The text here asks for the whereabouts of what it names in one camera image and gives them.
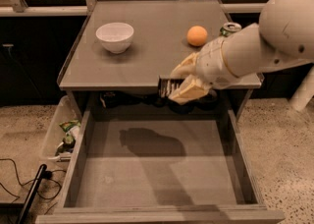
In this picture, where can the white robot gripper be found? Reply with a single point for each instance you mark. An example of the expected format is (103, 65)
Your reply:
(213, 64)

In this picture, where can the black rxbar chocolate bar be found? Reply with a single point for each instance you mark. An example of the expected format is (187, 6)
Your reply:
(166, 86)

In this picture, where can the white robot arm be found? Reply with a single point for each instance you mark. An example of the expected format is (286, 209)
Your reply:
(282, 38)

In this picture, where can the grey cabinet with counter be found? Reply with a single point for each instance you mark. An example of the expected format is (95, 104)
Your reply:
(158, 46)

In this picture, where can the dark items behind drawer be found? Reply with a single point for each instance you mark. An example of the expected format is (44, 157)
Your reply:
(114, 98)

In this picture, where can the open grey top drawer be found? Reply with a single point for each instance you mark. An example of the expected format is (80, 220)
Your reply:
(160, 168)

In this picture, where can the orange fruit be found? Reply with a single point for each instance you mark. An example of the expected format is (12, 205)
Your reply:
(197, 36)

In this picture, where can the green soda can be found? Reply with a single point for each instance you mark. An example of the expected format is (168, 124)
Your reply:
(230, 28)

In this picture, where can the white ceramic bowl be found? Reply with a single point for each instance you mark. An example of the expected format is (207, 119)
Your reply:
(115, 37)

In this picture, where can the white pole leg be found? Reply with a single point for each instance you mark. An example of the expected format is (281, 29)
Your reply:
(304, 93)

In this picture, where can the green snack packet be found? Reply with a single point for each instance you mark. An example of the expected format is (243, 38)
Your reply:
(66, 126)

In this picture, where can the clear plastic bin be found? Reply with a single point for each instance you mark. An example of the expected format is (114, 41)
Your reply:
(55, 134)

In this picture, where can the black bar on floor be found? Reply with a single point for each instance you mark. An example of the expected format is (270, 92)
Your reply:
(31, 194)

